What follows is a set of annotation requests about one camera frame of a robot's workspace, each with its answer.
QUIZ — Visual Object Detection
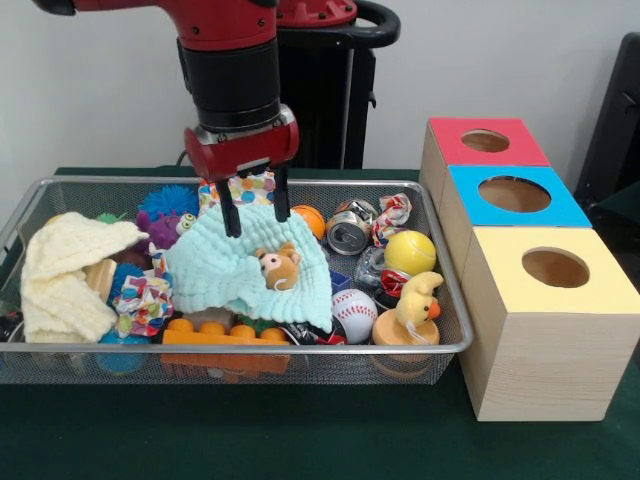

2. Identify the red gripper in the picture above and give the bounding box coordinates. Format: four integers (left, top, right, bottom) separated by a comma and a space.
183, 107, 300, 239

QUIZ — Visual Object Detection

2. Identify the mint green cloth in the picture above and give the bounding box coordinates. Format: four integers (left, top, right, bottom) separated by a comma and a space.
164, 204, 335, 334

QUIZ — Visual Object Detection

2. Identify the silver mesh bin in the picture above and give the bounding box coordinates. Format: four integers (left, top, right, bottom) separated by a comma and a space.
0, 175, 475, 386

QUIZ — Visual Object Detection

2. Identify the wooden three-hole box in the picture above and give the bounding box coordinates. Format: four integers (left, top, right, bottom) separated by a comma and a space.
418, 117, 640, 423

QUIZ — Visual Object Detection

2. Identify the polka dot cloth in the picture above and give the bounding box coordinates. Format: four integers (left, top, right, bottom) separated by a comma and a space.
197, 169, 277, 210

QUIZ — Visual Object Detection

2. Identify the brown plush toy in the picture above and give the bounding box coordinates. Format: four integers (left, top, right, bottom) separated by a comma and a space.
254, 242, 302, 292

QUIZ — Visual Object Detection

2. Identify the purple spiky monster toy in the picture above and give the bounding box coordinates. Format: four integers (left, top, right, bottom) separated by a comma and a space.
135, 209, 199, 251

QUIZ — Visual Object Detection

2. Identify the crushed silver drink can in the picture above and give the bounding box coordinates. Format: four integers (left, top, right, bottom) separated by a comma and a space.
325, 199, 379, 256

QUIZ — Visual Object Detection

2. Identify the orange building brick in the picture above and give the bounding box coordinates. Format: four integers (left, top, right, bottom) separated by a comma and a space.
162, 319, 292, 347

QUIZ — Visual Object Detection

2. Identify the white toy baseball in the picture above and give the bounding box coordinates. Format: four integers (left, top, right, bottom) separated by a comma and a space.
331, 288, 380, 345

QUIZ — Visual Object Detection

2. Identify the yellow tennis ball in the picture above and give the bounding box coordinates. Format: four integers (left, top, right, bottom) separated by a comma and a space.
384, 230, 437, 275

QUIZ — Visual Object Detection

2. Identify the yellow plush duck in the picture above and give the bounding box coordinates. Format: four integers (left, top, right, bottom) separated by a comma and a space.
394, 271, 445, 334

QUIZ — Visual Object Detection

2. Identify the cream knitted cloth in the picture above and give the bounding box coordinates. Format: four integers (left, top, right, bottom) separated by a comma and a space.
20, 210, 151, 345

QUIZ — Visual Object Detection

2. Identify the dark green tablecloth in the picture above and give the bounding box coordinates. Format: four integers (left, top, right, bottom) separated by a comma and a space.
0, 166, 640, 480

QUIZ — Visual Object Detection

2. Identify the black panel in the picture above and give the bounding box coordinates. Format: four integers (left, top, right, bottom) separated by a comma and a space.
573, 32, 640, 201

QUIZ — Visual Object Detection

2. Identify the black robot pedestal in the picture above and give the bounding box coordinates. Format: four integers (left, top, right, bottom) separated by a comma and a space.
276, 0, 401, 170

